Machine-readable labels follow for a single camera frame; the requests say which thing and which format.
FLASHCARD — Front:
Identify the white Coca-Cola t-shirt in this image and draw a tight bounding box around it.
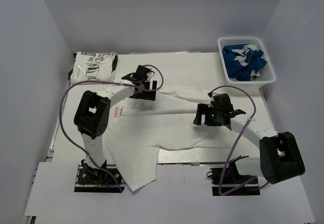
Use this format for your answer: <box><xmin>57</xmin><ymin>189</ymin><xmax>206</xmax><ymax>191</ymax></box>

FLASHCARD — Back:
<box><xmin>101</xmin><ymin>83</ymin><xmax>261</xmax><ymax>192</ymax></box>

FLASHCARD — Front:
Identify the blue and white t-shirt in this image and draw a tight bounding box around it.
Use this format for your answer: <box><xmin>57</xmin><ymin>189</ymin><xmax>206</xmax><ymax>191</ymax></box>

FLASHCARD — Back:
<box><xmin>222</xmin><ymin>44</ymin><xmax>267</xmax><ymax>82</ymax></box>

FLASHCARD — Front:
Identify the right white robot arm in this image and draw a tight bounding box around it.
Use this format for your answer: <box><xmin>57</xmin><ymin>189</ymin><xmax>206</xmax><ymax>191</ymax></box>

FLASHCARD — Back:
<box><xmin>193</xmin><ymin>93</ymin><xmax>305</xmax><ymax>184</ymax></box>

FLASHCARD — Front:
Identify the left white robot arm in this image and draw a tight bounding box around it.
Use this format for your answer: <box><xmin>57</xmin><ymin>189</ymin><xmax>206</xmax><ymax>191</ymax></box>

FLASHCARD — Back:
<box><xmin>74</xmin><ymin>65</ymin><xmax>157</xmax><ymax>175</ymax></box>

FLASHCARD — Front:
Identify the folded white Charlie Brown shirt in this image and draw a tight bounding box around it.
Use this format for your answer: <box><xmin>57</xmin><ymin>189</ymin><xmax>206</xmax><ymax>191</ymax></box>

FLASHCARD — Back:
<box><xmin>68</xmin><ymin>52</ymin><xmax>118</xmax><ymax>85</ymax></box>

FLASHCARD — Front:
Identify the white plastic basket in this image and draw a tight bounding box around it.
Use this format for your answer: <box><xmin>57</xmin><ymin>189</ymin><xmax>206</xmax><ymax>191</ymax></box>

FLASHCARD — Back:
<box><xmin>218</xmin><ymin>36</ymin><xmax>276</xmax><ymax>88</ymax></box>

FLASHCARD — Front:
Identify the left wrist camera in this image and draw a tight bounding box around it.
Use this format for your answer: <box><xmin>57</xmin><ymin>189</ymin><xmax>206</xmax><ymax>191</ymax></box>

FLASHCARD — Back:
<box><xmin>147</xmin><ymin>69</ymin><xmax>155</xmax><ymax>81</ymax></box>

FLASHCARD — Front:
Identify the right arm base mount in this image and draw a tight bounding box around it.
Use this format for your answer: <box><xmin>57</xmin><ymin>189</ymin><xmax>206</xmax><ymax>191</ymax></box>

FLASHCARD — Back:
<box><xmin>206</xmin><ymin>168</ymin><xmax>260</xmax><ymax>196</ymax></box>

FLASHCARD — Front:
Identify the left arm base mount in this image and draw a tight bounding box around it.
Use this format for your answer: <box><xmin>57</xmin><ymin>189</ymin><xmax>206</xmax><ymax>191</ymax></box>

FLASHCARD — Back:
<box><xmin>74</xmin><ymin>160</ymin><xmax>126</xmax><ymax>193</ymax></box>

